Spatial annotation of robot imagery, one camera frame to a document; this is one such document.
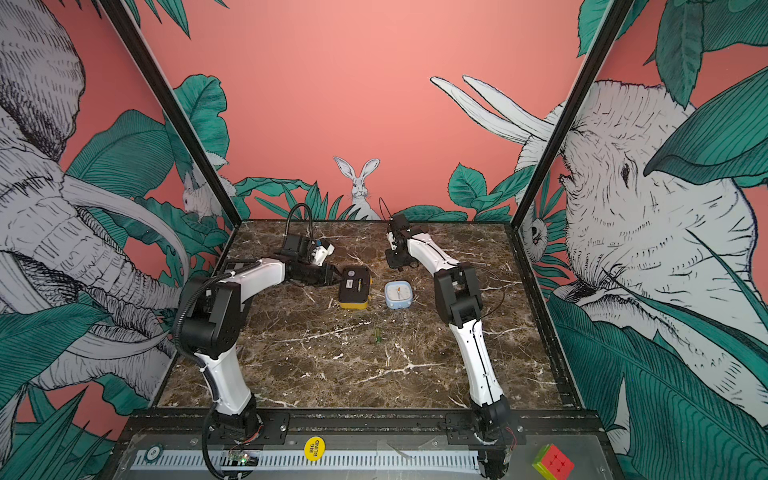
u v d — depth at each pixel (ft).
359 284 3.25
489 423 2.12
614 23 2.32
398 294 3.16
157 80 2.62
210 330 1.66
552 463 2.17
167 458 2.30
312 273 2.77
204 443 2.17
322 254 2.97
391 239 2.92
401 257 3.10
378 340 2.90
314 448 2.34
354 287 3.21
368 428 2.47
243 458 2.30
